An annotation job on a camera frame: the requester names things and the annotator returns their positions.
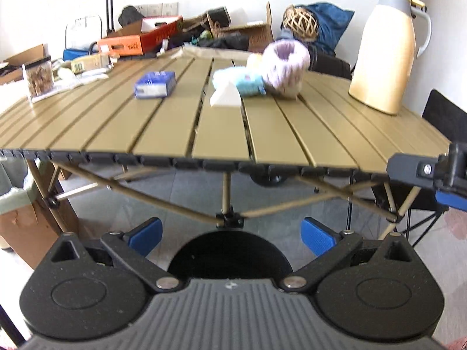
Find yellow thermos jug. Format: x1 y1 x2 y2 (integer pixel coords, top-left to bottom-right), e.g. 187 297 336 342
348 0 433 115

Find light blue packet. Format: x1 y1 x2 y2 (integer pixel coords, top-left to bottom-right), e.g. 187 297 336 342
212 67 267 97

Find tan folding table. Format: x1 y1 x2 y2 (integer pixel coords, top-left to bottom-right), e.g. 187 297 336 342
0 45 453 239

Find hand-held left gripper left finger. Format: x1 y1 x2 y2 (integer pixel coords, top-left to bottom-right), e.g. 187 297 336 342
49 217 182 294

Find blue box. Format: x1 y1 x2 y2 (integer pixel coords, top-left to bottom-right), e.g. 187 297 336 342
64 48 97 61

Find black hat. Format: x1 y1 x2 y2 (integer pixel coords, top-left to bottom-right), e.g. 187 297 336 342
117 5 147 28

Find clear jar of nuts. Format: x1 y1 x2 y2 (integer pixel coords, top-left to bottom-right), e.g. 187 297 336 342
22 58 55 103

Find orange box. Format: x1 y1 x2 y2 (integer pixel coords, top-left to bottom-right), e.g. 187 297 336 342
97 15 184 57

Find purple fluffy cloth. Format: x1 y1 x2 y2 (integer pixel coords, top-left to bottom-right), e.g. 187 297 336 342
262 39 311 100

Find white crumpled paper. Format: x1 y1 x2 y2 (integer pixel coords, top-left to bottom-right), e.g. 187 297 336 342
55 69 110 92

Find pale green cloth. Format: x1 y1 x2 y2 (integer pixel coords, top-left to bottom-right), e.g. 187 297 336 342
0 160 41 216

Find flat open cardboard box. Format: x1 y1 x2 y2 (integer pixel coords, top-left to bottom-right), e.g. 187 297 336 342
0 44 50 84

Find blue bag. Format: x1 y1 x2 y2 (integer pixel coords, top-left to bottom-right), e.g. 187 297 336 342
281 2 355 57

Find rattan ball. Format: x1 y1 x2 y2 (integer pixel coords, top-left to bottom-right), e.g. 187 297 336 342
283 5 320 41

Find pale yellow carton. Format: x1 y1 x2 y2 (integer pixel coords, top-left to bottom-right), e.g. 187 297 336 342
71 54 110 74

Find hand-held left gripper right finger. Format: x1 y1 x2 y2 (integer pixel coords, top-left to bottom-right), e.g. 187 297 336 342
280 217 417 294

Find blue tissue pack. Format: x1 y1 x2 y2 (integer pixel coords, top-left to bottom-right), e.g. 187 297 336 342
133 71 176 100

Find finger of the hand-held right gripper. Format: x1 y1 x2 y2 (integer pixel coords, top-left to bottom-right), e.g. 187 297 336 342
434 142 467 213
386 153 444 190

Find torn open cardboard box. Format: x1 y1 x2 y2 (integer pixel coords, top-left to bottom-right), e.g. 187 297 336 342
206 2 274 53

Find black trolley handle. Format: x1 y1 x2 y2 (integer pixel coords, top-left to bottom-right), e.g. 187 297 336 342
104 0 119 37

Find black folding chair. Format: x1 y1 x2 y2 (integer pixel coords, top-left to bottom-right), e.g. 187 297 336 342
372 89 467 249

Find white wedge-shaped object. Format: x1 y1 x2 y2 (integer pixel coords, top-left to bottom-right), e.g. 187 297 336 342
209 82 242 109

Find white wall outlets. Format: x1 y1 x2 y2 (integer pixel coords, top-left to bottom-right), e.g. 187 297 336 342
137 2 179 17

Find black round bin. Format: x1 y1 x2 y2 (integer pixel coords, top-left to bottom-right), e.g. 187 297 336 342
167 230 292 281

